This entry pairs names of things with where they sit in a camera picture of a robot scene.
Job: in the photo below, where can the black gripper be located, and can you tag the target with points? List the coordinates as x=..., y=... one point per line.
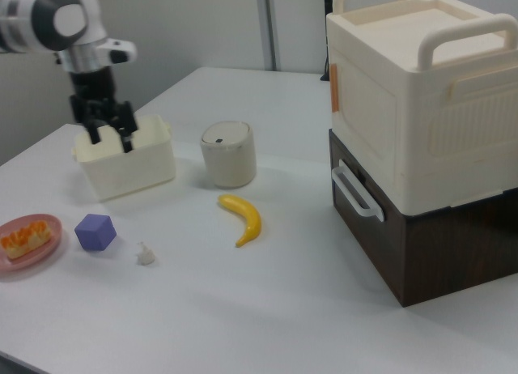
x=97, y=94

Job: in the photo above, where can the orange glazed bread loaf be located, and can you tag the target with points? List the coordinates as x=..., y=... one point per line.
x=26, y=239

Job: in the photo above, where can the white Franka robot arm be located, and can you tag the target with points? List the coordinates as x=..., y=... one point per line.
x=48, y=18

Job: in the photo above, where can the pink plastic plate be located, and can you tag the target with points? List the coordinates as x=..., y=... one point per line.
x=44, y=252

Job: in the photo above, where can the open cream plastic container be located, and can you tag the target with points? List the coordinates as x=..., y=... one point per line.
x=129, y=167

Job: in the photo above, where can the purple cube block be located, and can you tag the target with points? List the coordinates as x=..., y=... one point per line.
x=95, y=233

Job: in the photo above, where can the round white lidded bin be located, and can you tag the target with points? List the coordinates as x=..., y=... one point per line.
x=230, y=159

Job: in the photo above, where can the small crumpled white paper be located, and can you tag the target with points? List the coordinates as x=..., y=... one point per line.
x=145, y=256

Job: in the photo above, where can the yellow banana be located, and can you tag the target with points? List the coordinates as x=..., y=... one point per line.
x=249, y=220

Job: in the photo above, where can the orange tape strip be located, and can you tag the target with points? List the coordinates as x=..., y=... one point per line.
x=335, y=88

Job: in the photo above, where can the dark brown drawer cabinet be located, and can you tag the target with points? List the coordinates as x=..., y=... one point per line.
x=445, y=252

